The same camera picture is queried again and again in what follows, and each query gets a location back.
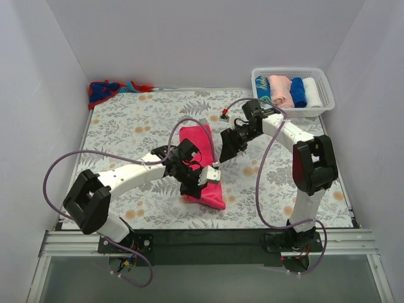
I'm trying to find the pink red towel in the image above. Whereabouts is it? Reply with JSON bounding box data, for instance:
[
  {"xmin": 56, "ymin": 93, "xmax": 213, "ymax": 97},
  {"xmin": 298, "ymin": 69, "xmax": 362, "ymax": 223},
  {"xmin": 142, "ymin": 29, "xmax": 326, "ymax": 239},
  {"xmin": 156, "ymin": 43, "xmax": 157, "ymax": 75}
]
[{"xmin": 179, "ymin": 126, "xmax": 226, "ymax": 210}]

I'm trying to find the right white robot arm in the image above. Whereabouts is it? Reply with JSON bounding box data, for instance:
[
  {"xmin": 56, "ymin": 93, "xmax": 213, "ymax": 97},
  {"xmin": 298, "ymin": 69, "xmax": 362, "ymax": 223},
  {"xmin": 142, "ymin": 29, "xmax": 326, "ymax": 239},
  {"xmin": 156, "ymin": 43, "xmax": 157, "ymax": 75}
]
[{"xmin": 219, "ymin": 98, "xmax": 338, "ymax": 251}]

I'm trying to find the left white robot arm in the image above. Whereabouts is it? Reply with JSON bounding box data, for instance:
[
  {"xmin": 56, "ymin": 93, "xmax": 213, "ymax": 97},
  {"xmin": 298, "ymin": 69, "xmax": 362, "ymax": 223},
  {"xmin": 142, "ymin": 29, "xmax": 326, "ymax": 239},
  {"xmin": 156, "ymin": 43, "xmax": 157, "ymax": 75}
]
[{"xmin": 63, "ymin": 140, "xmax": 208, "ymax": 253}]

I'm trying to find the floral table mat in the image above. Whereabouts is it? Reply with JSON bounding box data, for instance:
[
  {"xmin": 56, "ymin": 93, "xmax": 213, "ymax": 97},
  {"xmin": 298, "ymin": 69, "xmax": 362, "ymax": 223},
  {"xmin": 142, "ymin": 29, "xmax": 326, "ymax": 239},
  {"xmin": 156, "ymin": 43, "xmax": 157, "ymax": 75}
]
[{"xmin": 60, "ymin": 89, "xmax": 354, "ymax": 230}]

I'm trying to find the blue printed rolled towel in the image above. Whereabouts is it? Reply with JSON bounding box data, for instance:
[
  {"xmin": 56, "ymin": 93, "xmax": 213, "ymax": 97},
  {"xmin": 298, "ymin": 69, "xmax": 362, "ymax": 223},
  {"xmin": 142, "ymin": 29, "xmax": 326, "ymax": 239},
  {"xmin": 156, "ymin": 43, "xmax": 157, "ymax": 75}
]
[{"xmin": 255, "ymin": 76, "xmax": 271, "ymax": 102}]

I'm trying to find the peach rolled towel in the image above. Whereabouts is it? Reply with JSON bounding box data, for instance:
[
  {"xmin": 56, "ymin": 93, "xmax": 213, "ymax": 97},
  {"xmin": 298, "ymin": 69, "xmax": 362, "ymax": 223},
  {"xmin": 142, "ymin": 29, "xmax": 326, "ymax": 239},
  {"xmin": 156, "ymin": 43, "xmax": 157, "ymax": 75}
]
[{"xmin": 268, "ymin": 75, "xmax": 294, "ymax": 108}]

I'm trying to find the dark blue rolled towel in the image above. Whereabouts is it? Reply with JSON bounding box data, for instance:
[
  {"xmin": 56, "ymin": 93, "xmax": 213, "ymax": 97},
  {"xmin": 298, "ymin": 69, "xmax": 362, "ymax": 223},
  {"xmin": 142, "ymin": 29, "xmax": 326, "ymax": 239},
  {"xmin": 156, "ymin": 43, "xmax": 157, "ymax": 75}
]
[{"xmin": 290, "ymin": 78, "xmax": 307, "ymax": 108}]

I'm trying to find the white plastic basket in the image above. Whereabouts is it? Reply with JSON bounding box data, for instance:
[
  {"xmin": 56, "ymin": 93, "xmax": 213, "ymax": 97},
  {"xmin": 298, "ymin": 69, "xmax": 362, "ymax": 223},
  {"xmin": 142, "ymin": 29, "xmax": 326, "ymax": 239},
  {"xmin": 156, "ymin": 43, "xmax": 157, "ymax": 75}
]
[{"xmin": 251, "ymin": 67, "xmax": 335, "ymax": 119}]

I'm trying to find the white rolled towel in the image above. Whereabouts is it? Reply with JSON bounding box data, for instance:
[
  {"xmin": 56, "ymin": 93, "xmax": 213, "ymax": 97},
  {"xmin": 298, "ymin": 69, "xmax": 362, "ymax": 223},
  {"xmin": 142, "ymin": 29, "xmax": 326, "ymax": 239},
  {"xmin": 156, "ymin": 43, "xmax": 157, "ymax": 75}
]
[{"xmin": 302, "ymin": 78, "xmax": 323, "ymax": 108}]

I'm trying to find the red blue crumpled towel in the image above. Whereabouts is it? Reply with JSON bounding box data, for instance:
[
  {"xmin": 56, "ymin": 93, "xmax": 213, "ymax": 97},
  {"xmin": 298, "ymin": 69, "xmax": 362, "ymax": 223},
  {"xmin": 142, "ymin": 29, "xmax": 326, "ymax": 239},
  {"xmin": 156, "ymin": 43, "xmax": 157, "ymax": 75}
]
[{"xmin": 88, "ymin": 80, "xmax": 155, "ymax": 110}]

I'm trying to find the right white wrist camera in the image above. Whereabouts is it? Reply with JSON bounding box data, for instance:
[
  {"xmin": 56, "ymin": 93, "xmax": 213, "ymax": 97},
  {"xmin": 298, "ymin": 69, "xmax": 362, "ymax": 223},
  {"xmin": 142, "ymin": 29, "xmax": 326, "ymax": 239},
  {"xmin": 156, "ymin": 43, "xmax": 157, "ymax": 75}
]
[{"xmin": 220, "ymin": 109, "xmax": 237, "ymax": 129}]

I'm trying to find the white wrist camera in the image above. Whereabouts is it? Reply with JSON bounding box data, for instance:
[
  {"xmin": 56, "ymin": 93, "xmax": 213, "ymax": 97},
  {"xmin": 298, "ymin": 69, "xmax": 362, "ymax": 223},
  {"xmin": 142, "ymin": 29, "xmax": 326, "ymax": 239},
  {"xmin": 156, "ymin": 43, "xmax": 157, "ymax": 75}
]
[
  {"xmin": 198, "ymin": 165, "xmax": 221, "ymax": 186},
  {"xmin": 220, "ymin": 109, "xmax": 237, "ymax": 129}
]

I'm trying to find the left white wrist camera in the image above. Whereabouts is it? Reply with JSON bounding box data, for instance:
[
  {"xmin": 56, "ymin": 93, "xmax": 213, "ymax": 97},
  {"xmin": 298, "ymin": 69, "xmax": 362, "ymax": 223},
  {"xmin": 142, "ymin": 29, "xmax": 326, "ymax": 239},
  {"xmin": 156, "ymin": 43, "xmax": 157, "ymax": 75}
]
[{"xmin": 198, "ymin": 165, "xmax": 221, "ymax": 186}]

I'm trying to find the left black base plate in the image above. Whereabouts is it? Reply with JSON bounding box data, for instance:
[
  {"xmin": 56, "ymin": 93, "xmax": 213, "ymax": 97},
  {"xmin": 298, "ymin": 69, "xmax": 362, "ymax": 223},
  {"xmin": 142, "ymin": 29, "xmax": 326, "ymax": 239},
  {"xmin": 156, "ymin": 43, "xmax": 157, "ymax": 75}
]
[{"xmin": 97, "ymin": 232, "xmax": 154, "ymax": 254}]

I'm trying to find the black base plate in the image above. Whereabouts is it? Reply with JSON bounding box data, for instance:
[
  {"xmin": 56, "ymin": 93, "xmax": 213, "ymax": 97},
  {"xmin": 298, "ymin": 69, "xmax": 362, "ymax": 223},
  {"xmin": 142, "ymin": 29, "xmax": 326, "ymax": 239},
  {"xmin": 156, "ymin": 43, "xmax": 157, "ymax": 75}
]
[
  {"xmin": 260, "ymin": 229, "xmax": 323, "ymax": 253},
  {"xmin": 97, "ymin": 232, "xmax": 154, "ymax": 254}
]

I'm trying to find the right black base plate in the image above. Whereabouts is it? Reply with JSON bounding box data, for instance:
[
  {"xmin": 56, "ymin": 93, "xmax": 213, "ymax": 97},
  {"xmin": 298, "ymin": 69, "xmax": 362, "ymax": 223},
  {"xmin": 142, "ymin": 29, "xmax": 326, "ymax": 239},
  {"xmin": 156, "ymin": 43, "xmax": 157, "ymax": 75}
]
[{"xmin": 260, "ymin": 229, "xmax": 323, "ymax": 253}]

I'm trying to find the aluminium frame rail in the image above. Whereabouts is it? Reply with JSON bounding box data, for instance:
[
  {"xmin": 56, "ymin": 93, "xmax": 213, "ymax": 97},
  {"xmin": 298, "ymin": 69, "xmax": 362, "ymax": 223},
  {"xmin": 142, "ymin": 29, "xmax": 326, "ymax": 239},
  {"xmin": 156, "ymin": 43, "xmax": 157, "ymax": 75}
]
[{"xmin": 26, "ymin": 231, "xmax": 100, "ymax": 302}]

